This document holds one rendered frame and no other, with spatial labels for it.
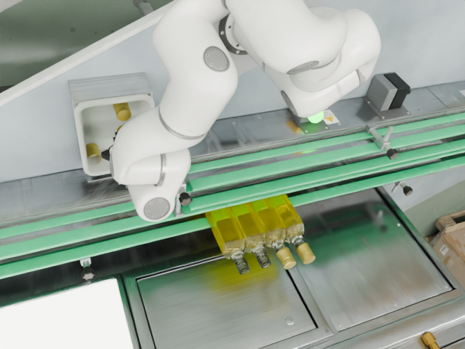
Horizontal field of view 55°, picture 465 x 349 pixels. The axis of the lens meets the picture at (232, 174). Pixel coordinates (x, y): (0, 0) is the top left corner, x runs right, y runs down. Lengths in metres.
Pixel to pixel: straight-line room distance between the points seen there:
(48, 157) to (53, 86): 0.21
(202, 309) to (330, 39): 0.82
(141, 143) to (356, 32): 0.38
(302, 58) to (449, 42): 1.06
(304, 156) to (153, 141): 0.62
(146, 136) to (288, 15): 0.28
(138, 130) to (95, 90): 0.34
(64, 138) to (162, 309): 0.49
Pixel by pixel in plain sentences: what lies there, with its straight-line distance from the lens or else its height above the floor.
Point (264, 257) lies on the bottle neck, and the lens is 1.13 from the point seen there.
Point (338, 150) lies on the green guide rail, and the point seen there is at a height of 0.94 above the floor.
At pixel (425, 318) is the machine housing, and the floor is 1.36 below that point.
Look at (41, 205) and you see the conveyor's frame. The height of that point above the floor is 0.85.
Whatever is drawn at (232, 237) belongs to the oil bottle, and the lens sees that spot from 1.13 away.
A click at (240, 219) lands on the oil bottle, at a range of 1.17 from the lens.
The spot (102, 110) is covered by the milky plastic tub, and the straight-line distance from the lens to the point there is 1.10.
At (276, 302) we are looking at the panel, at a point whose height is 1.19.
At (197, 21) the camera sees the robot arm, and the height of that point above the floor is 1.12.
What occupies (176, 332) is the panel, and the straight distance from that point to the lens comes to 1.17.
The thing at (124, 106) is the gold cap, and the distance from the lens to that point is 1.07.
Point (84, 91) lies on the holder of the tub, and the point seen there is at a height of 0.80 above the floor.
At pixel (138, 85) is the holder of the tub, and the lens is 1.04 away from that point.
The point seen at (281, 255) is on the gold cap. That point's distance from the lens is 1.14.
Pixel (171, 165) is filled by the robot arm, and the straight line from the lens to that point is 0.79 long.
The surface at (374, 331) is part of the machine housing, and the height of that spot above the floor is 1.34.
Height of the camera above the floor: 1.62
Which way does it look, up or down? 37 degrees down
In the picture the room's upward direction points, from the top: 152 degrees clockwise
